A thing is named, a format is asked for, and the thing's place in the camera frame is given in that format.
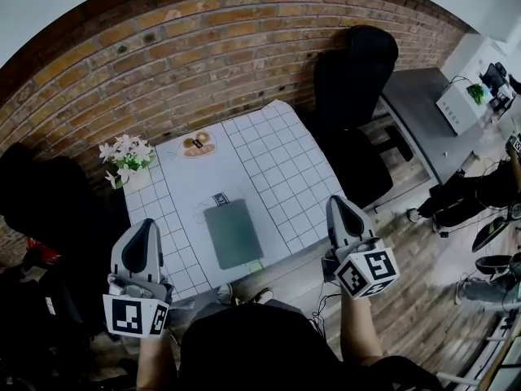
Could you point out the white flowers in white pot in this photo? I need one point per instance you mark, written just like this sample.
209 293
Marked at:
128 155

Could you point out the grey desk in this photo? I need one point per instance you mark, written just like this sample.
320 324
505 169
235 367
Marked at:
423 112

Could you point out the heart-shaped wooden plate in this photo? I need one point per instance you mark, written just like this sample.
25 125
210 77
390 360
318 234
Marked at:
191 153

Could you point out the bread loaf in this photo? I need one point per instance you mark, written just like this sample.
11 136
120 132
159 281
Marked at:
198 150

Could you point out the black computer monitor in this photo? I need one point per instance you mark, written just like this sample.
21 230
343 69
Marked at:
493 76

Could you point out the person's black shirt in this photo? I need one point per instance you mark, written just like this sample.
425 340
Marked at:
252 348

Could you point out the black padded chair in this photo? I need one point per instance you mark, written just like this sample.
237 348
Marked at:
49 202

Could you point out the person's right forearm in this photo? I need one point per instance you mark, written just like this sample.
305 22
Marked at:
360 332

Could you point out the white gridded table sheet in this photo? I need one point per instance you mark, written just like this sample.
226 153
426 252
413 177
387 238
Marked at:
281 165

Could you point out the black office chair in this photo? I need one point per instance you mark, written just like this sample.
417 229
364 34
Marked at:
354 96

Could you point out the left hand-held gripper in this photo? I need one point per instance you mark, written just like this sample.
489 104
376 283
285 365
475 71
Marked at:
134 277

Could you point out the small black printed tag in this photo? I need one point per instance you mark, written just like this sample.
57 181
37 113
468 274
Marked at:
220 199

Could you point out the small green plant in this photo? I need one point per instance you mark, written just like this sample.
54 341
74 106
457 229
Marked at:
477 93

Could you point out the white box appliance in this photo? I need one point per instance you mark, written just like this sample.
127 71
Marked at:
458 110

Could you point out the person's left forearm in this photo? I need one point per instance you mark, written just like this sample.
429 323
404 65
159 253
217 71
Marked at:
154 361

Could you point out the red object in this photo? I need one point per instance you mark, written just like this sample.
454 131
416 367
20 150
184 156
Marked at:
40 251

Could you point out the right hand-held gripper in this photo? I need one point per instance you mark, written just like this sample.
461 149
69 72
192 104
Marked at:
366 273

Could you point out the dark green notebook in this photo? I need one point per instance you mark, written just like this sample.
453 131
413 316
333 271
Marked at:
234 234

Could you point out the person's shoe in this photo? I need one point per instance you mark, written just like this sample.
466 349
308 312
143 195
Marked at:
224 293
258 295
413 215

